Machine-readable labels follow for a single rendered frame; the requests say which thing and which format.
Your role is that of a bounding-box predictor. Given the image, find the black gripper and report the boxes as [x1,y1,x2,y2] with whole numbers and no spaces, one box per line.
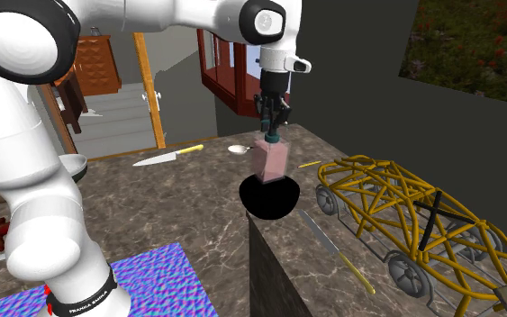
[254,69,292,136]

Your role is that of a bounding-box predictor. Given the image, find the pink bottle with teal cap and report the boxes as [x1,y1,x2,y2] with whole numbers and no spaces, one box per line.
[251,131,290,184]

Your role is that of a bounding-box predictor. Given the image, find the red glass cabinet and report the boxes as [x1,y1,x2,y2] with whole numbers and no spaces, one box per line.
[196,28,292,119]

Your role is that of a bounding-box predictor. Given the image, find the black bowl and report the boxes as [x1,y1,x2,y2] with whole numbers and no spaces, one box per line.
[239,174,301,221]

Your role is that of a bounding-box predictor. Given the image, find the orange wooden dresser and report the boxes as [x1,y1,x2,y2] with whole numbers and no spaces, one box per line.
[74,34,122,97]

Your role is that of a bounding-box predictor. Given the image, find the dark brown wooden furniture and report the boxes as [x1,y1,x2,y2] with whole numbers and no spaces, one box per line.
[52,68,90,135]

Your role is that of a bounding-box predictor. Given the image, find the blue purple patterned robot stand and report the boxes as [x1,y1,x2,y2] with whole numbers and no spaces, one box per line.
[0,241,219,317]

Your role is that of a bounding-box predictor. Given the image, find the grey bowl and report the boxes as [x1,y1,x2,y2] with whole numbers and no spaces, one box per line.
[57,153,89,184]

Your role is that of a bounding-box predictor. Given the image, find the grey door with orange frame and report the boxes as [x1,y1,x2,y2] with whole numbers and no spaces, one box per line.
[131,32,220,149]

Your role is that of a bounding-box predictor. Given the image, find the yellow wireframe toy car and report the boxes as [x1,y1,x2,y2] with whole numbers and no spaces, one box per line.
[315,154,507,317]

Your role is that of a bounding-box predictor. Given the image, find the wide knife with yellow handle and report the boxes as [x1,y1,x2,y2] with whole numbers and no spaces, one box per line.
[131,144,205,168]

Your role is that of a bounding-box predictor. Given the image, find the slim knife with yellow handle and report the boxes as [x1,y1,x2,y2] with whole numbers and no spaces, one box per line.
[297,209,376,295]

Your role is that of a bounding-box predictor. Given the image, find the wall picture of red flowers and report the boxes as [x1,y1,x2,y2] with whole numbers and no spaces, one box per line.
[398,0,507,109]

